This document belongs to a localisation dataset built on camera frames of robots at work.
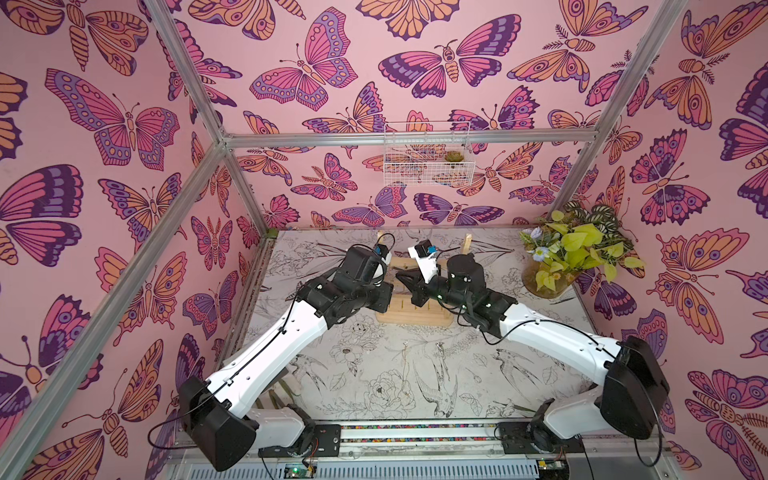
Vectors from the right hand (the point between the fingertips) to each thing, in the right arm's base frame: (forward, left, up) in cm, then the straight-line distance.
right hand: (400, 270), depth 75 cm
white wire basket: (+42, -9, +7) cm, 43 cm away
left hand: (-3, +2, -3) cm, 5 cm away
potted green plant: (+13, -48, -3) cm, 50 cm away
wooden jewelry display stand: (-11, -1, +1) cm, 11 cm away
